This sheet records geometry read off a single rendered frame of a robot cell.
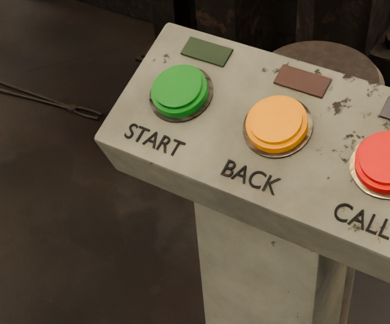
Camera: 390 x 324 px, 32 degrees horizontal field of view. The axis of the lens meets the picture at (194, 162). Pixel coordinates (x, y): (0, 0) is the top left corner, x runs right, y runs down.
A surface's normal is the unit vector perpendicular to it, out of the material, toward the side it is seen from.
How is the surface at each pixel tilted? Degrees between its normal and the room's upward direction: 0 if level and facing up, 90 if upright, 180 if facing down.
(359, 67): 0
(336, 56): 0
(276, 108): 20
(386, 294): 0
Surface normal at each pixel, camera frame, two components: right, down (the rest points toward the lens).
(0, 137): -0.07, -0.71
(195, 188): -0.47, 0.83
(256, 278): -0.53, 0.62
